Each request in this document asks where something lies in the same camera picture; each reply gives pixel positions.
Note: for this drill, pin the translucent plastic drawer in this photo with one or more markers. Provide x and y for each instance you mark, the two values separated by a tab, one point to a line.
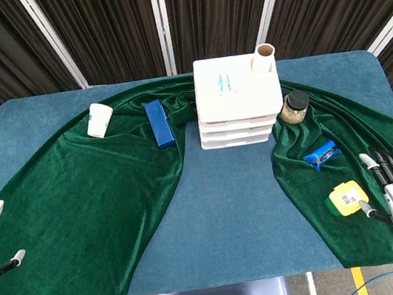
237	121
235	132
236	142

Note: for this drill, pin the green velvet cloth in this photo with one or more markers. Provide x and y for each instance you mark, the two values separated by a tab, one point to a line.
79	211

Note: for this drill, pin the white drawer organizer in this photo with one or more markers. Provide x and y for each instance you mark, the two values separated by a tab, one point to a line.
236	92

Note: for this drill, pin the yellow floor tape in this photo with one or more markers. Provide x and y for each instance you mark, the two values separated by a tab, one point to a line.
360	284

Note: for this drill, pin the blue snack packet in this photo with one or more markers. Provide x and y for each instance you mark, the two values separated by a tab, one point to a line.
323	155

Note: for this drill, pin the white table leg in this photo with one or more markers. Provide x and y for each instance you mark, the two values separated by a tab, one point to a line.
312	290

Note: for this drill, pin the glass jar with black lid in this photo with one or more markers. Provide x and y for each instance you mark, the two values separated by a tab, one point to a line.
294	109

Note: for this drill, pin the white paper cup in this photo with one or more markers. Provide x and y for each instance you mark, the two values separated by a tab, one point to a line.
99	119

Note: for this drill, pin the blue felt table cover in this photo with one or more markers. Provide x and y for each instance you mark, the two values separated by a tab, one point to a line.
228	206

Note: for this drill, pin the cream cardboard tube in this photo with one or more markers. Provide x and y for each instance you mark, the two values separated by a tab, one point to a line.
263	62

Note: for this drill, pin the blue rectangular box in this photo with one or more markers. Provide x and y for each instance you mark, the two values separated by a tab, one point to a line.
160	123

